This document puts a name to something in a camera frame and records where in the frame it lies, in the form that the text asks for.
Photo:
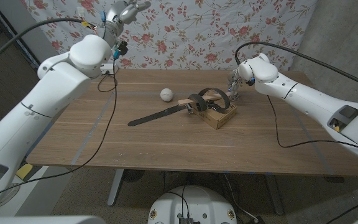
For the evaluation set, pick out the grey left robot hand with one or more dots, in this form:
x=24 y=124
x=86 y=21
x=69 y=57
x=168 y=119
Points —
x=124 y=14

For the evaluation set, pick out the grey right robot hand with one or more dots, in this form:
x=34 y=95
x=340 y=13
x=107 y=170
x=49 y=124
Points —
x=234 y=85

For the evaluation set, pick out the wooden bar with metal clips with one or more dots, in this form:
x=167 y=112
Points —
x=211 y=97

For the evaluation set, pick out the dark leather belt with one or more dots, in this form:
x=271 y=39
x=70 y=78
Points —
x=197 y=104

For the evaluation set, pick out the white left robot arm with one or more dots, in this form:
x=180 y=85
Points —
x=36 y=112

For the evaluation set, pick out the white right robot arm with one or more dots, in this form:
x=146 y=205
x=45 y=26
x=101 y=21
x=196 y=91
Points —
x=312 y=99

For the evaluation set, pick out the white robot shoulder housing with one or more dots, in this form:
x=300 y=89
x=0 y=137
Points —
x=42 y=220

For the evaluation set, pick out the brown cardboard box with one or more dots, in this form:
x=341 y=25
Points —
x=217 y=116

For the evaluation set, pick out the floral backdrop cloth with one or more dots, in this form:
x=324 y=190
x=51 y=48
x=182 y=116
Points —
x=197 y=28

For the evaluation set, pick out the white baseball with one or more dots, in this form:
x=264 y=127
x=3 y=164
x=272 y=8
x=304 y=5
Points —
x=166 y=94

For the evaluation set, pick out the grey table leg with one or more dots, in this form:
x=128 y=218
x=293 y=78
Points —
x=273 y=196
x=115 y=186

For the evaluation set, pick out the white robot torso dome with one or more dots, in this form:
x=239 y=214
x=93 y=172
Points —
x=194 y=205

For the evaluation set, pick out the black round object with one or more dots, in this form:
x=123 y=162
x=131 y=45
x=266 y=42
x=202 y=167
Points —
x=134 y=175

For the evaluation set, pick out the yellow black foot pedal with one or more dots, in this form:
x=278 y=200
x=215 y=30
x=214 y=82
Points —
x=24 y=170

